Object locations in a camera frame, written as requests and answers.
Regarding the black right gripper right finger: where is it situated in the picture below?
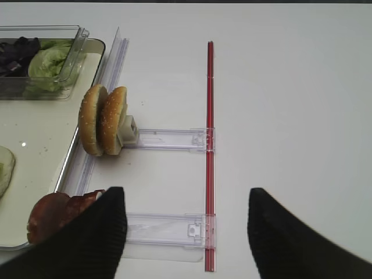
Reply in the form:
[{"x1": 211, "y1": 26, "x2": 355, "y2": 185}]
[{"x1": 247, "y1": 188, "x2": 371, "y2": 278}]

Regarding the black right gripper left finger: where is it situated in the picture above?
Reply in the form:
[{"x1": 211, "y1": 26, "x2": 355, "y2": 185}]
[{"x1": 1, "y1": 187, "x2": 127, "y2": 278}]

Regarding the dark meat patty stack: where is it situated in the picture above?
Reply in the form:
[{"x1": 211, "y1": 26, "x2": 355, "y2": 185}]
[{"x1": 27, "y1": 189, "x2": 105, "y2": 244}]

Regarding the clear meat pusher track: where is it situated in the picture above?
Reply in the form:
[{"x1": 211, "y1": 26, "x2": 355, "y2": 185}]
[{"x1": 122, "y1": 213, "x2": 216, "y2": 262}]

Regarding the green lettuce in container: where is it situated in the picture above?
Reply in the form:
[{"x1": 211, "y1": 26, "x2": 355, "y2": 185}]
[{"x1": 23, "y1": 39, "x2": 86, "y2": 99}]

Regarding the bottom bun on tray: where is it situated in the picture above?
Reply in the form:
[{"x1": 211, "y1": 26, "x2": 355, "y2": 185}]
[{"x1": 0, "y1": 146, "x2": 16, "y2": 197}]

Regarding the white sesame bun pusher block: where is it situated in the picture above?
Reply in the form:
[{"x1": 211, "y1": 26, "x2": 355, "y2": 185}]
[{"x1": 117, "y1": 115, "x2": 139, "y2": 146}]

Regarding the white metal tray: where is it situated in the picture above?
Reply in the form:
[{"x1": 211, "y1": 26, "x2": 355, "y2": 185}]
[{"x1": 1, "y1": 39, "x2": 105, "y2": 251}]

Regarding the front sesame bun top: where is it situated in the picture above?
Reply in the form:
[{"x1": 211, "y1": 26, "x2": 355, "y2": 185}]
[{"x1": 78, "y1": 84, "x2": 108, "y2": 156}]

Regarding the sesame bun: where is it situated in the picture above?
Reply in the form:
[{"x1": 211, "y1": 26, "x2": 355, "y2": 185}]
[
  {"x1": 99, "y1": 87, "x2": 127, "y2": 155},
  {"x1": 78, "y1": 84, "x2": 108, "y2": 156}
]

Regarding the clear sesame bun track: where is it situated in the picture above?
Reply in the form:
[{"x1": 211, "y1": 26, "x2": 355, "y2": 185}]
[{"x1": 124, "y1": 128, "x2": 215, "y2": 153}]

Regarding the rear sesame bun top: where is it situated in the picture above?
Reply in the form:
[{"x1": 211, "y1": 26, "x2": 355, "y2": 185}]
[{"x1": 99, "y1": 87, "x2": 127, "y2": 155}]

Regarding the clear plastic salad container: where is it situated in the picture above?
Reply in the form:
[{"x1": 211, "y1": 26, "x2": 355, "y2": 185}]
[{"x1": 1, "y1": 25, "x2": 89, "y2": 100}]

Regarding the shredded purple cabbage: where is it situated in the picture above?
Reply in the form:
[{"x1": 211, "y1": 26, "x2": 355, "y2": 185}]
[{"x1": 1, "y1": 37, "x2": 41, "y2": 77}]

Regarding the right red rail strip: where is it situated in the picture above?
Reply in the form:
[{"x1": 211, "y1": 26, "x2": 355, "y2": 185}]
[{"x1": 205, "y1": 41, "x2": 217, "y2": 273}]

